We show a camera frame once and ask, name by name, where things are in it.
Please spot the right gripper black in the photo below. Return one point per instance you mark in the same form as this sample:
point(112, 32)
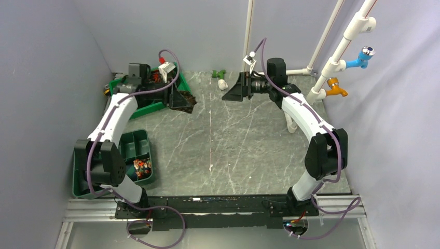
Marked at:
point(242, 88)

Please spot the brown patterned necktie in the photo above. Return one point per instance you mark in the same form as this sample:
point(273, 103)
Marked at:
point(192, 103)

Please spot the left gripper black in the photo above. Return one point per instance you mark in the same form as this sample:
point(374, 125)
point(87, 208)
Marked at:
point(173, 98)

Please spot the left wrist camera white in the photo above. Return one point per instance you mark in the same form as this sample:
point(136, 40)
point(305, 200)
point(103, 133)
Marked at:
point(165, 69)

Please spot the green open tray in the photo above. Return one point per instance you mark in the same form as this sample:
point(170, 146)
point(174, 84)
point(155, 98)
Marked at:
point(154, 103)

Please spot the aluminium rail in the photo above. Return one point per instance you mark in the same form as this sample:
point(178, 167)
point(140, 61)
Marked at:
point(108, 210)

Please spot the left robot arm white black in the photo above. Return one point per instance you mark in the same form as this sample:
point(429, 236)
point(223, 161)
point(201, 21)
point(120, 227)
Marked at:
point(110, 129)

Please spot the green compartment organizer tray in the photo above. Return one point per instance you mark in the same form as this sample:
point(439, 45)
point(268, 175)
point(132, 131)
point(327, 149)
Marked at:
point(111, 163)

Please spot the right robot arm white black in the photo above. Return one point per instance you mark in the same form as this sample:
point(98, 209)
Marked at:
point(327, 152)

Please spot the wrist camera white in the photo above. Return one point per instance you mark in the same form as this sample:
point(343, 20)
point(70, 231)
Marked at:
point(250, 61)
point(165, 69)

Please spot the rolled dark green tie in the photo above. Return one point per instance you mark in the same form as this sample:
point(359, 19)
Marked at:
point(131, 172)

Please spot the white pipe fitting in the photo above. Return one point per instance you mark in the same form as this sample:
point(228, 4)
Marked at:
point(222, 85)

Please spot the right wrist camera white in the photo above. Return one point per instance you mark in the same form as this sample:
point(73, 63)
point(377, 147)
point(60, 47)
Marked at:
point(250, 61)

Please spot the rolled colourful floral tie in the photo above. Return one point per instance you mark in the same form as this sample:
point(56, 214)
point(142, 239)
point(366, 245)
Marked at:
point(143, 168)

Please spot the orange black tie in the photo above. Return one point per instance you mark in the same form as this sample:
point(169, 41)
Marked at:
point(155, 77)

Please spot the blue faucet tap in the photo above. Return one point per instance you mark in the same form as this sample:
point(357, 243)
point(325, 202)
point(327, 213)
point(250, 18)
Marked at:
point(366, 53)

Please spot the orange faucet tap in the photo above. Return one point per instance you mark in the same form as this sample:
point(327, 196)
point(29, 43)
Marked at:
point(335, 89)

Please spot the green pipe fitting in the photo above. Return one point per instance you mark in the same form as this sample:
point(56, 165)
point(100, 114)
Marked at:
point(218, 74)

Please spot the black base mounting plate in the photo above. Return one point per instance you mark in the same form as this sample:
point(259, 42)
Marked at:
point(178, 220)

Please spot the white pvc pipe frame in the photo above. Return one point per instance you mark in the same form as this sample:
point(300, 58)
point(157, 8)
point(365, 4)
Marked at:
point(361, 22)

